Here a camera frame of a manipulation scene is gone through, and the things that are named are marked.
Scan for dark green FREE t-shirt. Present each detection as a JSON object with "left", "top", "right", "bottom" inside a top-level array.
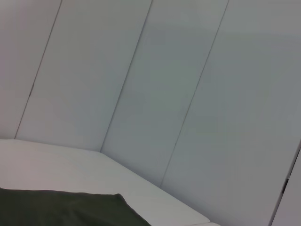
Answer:
[{"left": 0, "top": 187, "right": 152, "bottom": 226}]

